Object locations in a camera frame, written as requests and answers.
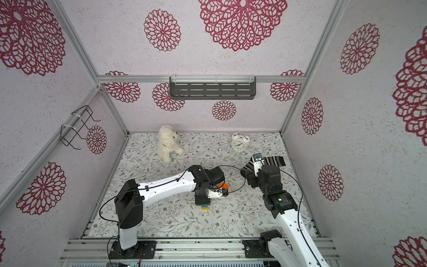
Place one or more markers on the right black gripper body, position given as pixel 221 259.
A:
pixel 251 174

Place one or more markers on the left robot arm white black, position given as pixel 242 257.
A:
pixel 134 197

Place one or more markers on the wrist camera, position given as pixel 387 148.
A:
pixel 217 193
pixel 258 162

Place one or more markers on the white alarm clock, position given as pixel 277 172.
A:
pixel 239 142

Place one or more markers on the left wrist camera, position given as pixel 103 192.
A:
pixel 217 193

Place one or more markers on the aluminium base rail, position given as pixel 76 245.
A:
pixel 97 250

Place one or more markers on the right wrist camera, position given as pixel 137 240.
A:
pixel 258 162

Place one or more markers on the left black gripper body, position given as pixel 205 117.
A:
pixel 202 198

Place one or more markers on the black wire wall rack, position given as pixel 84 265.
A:
pixel 69 132

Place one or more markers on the black grey striped sock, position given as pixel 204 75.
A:
pixel 249 168

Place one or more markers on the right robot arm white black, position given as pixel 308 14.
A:
pixel 304 252

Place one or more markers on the grey metal wall shelf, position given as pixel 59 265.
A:
pixel 212 89

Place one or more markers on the white plush teddy bear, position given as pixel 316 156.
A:
pixel 167 144

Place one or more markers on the orange rounded lego brick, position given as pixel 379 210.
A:
pixel 225 185

